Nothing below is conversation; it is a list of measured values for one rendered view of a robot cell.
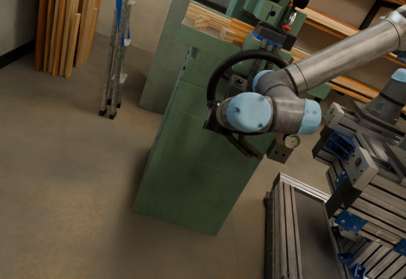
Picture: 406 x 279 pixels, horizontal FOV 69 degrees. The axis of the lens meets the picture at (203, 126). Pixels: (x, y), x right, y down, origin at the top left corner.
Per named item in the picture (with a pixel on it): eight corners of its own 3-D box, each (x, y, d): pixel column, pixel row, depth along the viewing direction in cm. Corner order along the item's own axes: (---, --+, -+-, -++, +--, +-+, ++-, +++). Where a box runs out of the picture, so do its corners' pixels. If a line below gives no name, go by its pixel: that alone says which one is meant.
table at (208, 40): (171, 45, 95) (177, 27, 92) (180, 28, 121) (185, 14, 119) (333, 111, 104) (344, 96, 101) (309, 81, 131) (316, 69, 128)
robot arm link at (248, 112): (275, 134, 55) (231, 131, 54) (255, 132, 66) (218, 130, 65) (278, 92, 55) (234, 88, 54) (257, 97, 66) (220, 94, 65)
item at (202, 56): (194, 59, 106) (199, 49, 104) (197, 46, 125) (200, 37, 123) (292, 98, 112) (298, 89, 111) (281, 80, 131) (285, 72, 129)
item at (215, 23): (203, 24, 115) (207, 14, 113) (203, 23, 117) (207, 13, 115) (335, 80, 125) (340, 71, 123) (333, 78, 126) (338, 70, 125)
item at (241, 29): (225, 37, 110) (232, 18, 107) (225, 35, 112) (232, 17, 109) (280, 60, 114) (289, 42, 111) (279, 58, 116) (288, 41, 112)
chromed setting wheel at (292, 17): (279, 37, 125) (294, 8, 119) (273, 32, 135) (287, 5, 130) (286, 40, 125) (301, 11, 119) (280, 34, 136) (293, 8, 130)
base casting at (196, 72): (180, 79, 110) (188, 57, 106) (190, 44, 161) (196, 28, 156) (286, 120, 117) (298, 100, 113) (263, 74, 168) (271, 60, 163)
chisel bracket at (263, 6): (255, 22, 111) (265, -1, 107) (250, 17, 123) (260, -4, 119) (272, 30, 112) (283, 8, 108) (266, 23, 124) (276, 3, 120)
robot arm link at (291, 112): (306, 86, 67) (260, 83, 65) (329, 110, 58) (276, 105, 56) (295, 116, 71) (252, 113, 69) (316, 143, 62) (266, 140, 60)
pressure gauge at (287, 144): (278, 149, 116) (289, 132, 112) (277, 144, 119) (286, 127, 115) (292, 154, 117) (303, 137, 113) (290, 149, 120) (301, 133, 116)
